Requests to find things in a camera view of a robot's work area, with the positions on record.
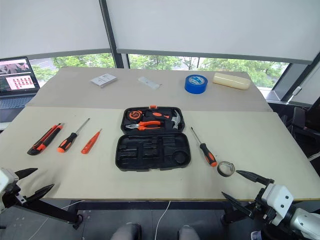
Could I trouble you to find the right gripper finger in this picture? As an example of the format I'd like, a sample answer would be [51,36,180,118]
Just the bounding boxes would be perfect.
[221,191,253,218]
[235,170,275,187]

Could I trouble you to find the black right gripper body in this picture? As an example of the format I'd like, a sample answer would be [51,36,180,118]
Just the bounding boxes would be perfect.
[250,183,276,225]

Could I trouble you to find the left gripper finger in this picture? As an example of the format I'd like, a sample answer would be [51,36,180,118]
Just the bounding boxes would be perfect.
[14,167,39,180]
[24,183,55,203]

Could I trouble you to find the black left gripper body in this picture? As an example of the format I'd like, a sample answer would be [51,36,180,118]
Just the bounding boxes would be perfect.
[3,183,27,207]

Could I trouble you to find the black orange utility knife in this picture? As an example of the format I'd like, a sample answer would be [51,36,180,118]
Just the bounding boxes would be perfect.
[26,122,65,156]

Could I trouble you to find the black orange screwdriver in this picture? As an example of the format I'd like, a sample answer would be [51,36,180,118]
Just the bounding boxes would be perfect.
[57,118,91,154]
[190,126,218,168]

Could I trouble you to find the orange tester pen screwdriver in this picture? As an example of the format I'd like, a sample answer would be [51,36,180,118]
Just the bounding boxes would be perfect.
[80,128,103,155]

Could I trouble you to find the black plastic tool case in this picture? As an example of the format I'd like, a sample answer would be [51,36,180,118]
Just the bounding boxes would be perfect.
[115,106,192,172]

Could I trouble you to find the dark rounded grey shape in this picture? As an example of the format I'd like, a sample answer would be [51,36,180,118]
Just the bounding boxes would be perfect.
[177,224,201,240]
[110,222,142,240]

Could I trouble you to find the black office chair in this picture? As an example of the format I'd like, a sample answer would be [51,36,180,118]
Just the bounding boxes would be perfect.
[286,105,320,151]

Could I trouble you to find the open laptop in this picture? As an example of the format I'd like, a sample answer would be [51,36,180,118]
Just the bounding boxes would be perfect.
[0,56,41,110]

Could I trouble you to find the cream cylindrical case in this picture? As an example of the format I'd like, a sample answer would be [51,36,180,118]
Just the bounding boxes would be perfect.
[212,72,251,91]

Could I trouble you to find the claw hammer with black grip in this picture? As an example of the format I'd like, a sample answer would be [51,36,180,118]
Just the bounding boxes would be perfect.
[144,109,184,130]

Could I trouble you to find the blue tape roll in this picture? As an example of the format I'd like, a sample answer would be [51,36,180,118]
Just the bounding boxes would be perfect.
[184,74,209,95]

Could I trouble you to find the small white card box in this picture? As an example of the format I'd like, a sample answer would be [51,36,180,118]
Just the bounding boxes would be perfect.
[90,73,118,89]

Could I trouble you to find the orange black tape measure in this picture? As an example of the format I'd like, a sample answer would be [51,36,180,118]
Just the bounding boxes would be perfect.
[128,110,142,121]

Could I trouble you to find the white plastic packet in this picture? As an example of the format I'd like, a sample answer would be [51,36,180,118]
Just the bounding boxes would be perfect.
[137,76,161,90]

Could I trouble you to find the white roller blind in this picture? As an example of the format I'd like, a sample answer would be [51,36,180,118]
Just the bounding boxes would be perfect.
[104,0,320,65]
[0,0,114,60]

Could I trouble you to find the dark window mullion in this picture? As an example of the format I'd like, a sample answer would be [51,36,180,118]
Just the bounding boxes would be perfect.
[99,0,130,69]

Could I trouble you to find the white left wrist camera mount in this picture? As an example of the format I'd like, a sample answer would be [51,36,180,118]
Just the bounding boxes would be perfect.
[0,167,20,211]

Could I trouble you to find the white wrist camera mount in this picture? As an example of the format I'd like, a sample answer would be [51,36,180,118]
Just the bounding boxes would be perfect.
[0,167,20,211]
[261,184,295,227]

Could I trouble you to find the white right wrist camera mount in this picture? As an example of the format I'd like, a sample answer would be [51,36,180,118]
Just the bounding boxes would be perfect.
[261,184,295,227]

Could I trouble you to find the thin white cable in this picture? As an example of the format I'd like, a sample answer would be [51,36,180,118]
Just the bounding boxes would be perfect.
[154,199,172,240]

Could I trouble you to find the black table frame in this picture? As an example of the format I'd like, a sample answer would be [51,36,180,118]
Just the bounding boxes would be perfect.
[0,197,254,231]

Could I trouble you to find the dark slanted window frame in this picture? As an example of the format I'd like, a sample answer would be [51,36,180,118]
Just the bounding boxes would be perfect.
[271,52,320,106]

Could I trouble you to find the orange handled pliers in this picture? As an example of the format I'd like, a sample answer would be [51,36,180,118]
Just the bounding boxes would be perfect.
[125,120,164,132]

